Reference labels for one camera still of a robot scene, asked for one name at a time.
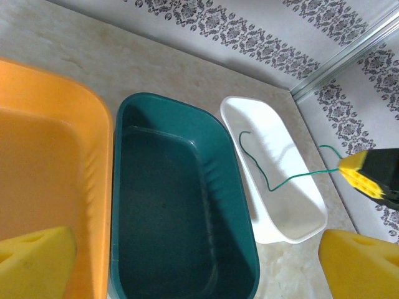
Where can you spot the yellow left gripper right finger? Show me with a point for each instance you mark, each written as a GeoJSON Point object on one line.
{"type": "Point", "coordinates": [361, 268]}

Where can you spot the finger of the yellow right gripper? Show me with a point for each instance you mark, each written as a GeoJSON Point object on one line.
{"type": "Point", "coordinates": [361, 186]}
{"type": "Point", "coordinates": [355, 162]}

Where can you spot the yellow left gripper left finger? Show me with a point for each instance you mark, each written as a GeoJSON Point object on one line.
{"type": "Point", "coordinates": [34, 264]}

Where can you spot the white plastic bin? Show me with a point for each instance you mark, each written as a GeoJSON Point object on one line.
{"type": "Point", "coordinates": [290, 211]}

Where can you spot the orange plastic bin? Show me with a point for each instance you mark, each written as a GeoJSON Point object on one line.
{"type": "Point", "coordinates": [46, 174]}

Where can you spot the teal plastic bin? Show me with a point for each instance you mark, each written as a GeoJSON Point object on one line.
{"type": "Point", "coordinates": [174, 202]}

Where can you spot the aluminium frame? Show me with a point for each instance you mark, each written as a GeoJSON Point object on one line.
{"type": "Point", "coordinates": [343, 59]}

